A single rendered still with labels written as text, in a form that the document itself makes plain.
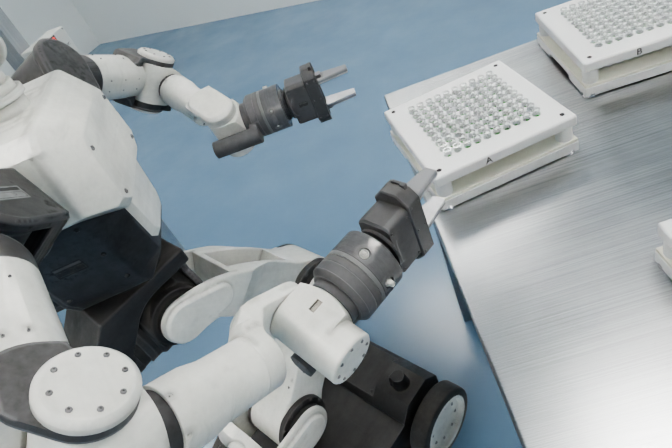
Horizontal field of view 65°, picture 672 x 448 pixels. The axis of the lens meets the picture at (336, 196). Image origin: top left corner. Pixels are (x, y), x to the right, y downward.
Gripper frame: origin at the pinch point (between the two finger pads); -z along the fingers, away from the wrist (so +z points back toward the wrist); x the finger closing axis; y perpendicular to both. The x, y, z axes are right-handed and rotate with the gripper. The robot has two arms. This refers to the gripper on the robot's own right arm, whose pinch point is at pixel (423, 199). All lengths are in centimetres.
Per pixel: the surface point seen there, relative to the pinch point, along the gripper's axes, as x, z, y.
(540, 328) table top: 13.1, 3.7, 17.0
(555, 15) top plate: 6, -60, -10
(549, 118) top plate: 5.8, -27.7, 3.8
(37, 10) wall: 38, -108, -528
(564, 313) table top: 13.1, 0.4, 18.5
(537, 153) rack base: 10.4, -24.2, 3.1
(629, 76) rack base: 11, -49, 8
